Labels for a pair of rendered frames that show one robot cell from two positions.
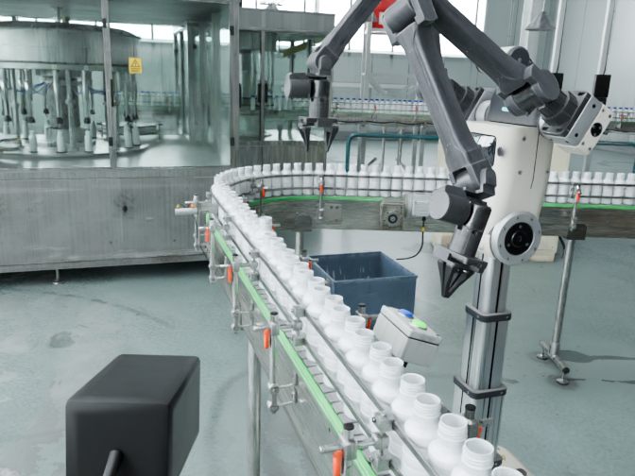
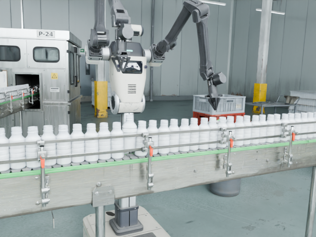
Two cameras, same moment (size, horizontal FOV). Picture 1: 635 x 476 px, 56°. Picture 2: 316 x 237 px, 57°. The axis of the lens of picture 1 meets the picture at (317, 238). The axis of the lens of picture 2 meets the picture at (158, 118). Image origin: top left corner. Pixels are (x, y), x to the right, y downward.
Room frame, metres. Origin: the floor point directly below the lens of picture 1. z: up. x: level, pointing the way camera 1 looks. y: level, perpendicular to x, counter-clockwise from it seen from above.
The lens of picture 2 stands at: (1.76, 1.50, 1.39)
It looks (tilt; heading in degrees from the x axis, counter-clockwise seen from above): 9 degrees down; 263
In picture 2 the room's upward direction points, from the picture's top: 2 degrees clockwise
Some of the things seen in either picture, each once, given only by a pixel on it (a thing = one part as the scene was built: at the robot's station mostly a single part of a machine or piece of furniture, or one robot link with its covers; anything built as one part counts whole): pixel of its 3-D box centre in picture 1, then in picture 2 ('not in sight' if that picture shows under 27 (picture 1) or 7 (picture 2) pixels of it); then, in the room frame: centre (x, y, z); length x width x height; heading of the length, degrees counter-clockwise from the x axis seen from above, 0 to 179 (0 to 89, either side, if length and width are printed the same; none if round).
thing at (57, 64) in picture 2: not in sight; (40, 91); (3.23, -4.09, 1.00); 1.60 x 1.30 x 2.00; 91
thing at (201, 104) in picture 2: not in sight; (218, 103); (0.44, -2.33, 1.00); 0.61 x 0.41 x 0.22; 26
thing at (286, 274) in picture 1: (291, 287); (184, 135); (1.44, 0.06, 1.08); 0.06 x 0.06 x 0.17
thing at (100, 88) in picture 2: not in sight; (100, 98); (2.40, -7.64, 0.55); 0.40 x 0.40 x 1.10; 19
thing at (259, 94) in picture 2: not in sight; (259, 98); (-3.38, -8.97, 0.55); 0.40 x 0.40 x 1.10; 19
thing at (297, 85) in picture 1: (306, 76); (123, 27); (1.75, 0.05, 1.61); 0.12 x 0.09 x 0.12; 110
